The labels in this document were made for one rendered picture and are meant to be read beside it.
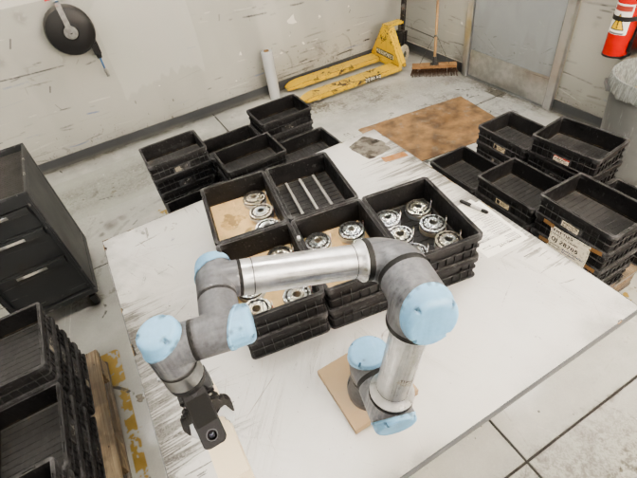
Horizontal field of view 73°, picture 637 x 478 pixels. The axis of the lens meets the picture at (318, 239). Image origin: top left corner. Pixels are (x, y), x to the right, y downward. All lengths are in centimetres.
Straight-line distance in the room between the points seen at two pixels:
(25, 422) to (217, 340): 161
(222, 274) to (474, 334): 101
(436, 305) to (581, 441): 157
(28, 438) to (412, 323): 177
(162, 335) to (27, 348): 165
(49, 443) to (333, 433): 121
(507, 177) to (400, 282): 204
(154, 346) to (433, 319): 50
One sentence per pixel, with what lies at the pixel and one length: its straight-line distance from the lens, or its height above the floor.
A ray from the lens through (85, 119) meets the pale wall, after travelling 464.
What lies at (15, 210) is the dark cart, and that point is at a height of 82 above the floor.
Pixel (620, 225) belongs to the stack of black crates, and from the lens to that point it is 251.
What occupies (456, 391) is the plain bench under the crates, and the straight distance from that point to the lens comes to 150.
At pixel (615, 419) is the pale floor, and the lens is 243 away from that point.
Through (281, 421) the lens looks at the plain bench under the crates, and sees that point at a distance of 147.
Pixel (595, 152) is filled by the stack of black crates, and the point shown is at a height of 50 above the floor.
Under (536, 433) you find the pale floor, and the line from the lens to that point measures 228.
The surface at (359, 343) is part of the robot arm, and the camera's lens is 127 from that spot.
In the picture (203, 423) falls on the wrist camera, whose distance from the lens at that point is 90.
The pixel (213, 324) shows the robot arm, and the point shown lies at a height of 143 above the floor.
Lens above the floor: 202
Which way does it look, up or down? 43 degrees down
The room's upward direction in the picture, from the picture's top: 9 degrees counter-clockwise
